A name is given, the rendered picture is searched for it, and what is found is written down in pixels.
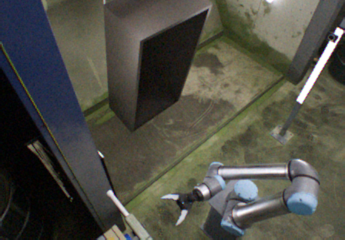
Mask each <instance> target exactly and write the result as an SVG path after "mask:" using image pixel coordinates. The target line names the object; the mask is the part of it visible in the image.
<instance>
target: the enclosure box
mask: <svg viewBox="0 0 345 240"><path fill-rule="evenodd" d="M212 5H213V4H212V2H210V1H209V0H113V1H110V2H106V3H105V4H104V5H103V6H104V25H105V35H106V63H107V82H108V92H109V108H111V109H112V111H113V112H114V113H115V114H116V116H117V117H118V118H119V119H120V121H121V122H122V123H123V124H124V125H125V127H127V129H128V130H129V131H130V132H131V133H133V132H134V131H136V129H138V128H140V127H142V126H143V125H144V124H145V123H147V122H150V120H152V119H154V118H155V117H156V116H157V115H159V114H161V113H162V112H164V111H165V110H166V109H168V108H169V107H170V106H172V105H173V104H176V103H177V102H178V101H179V98H180V96H181V94H182V91H183V87H184V85H185V84H186V80H187V76H188V74H189V70H190V69H191V64H192V63H193V59H194V57H195V54H196V51H197V48H198V46H199V42H200V39H201V37H202V35H203V30H204V28H205V26H206V21H207V19H208V17H209V14H210V10H211V8H212Z"/></svg>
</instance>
